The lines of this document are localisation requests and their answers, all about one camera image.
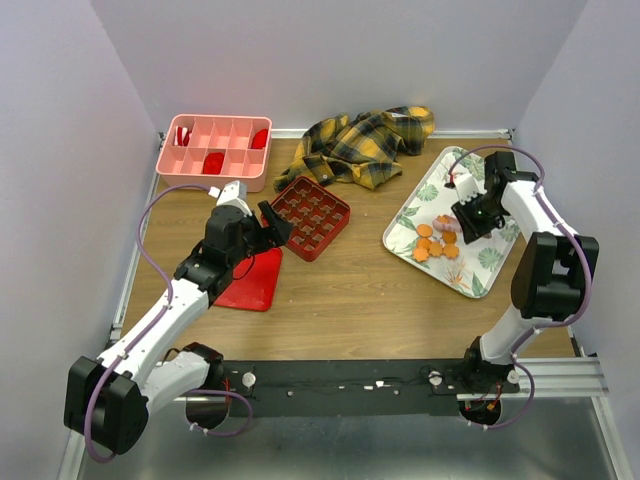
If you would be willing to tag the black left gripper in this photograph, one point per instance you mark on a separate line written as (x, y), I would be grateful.
(275, 234)

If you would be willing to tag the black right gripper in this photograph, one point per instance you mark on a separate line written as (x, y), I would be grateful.
(473, 223)

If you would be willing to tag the pink tongs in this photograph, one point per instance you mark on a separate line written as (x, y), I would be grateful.
(446, 223)

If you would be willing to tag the orange round cookie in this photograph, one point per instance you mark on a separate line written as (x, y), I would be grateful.
(424, 230)
(451, 251)
(449, 237)
(423, 243)

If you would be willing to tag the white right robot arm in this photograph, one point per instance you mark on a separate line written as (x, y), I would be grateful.
(552, 284)

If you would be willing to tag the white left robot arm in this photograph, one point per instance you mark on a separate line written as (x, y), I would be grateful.
(109, 399)

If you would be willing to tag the red cookie box with tray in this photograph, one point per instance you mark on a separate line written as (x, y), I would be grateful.
(317, 216)

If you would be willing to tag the floral serving tray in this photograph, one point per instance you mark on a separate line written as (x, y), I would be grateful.
(474, 271)

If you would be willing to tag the orange flower cookie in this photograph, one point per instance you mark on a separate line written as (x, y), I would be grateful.
(435, 249)
(420, 254)

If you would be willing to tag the red box lid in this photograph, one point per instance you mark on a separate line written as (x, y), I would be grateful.
(254, 284)

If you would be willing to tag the red item upper compartment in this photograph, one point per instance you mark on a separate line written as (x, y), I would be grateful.
(259, 140)

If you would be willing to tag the red item compartment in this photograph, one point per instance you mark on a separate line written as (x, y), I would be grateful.
(259, 140)
(213, 163)

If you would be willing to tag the red item lower compartment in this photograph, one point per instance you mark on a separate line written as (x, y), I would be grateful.
(213, 163)

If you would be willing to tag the pink divided organizer box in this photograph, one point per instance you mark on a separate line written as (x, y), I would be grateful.
(213, 150)

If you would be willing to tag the yellow plaid shirt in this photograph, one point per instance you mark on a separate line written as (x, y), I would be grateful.
(363, 150)

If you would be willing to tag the red white striped item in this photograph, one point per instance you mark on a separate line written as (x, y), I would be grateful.
(182, 136)

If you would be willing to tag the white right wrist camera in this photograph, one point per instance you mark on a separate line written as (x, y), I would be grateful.
(465, 187)

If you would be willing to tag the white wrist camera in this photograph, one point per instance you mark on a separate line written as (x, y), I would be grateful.
(232, 194)
(465, 187)

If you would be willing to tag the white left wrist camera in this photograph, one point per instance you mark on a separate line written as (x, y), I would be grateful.
(232, 194)

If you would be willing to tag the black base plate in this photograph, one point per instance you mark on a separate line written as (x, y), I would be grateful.
(324, 388)

